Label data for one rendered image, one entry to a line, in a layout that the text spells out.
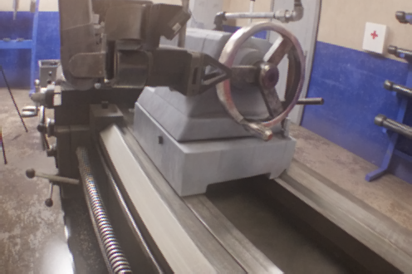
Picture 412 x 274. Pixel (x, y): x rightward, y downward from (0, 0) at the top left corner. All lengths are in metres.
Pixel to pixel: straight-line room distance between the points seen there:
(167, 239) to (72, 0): 0.41
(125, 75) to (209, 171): 0.28
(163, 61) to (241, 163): 0.30
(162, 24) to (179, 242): 0.34
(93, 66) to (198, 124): 0.27
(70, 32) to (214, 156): 0.36
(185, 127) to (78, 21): 0.30
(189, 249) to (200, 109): 0.29
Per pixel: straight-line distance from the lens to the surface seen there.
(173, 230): 0.48
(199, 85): 0.45
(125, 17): 0.43
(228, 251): 0.48
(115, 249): 0.60
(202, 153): 0.56
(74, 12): 0.44
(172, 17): 0.43
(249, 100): 0.65
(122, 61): 0.41
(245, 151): 0.62
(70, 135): 0.99
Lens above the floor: 1.16
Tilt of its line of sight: 18 degrees down
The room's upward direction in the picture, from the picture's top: 9 degrees clockwise
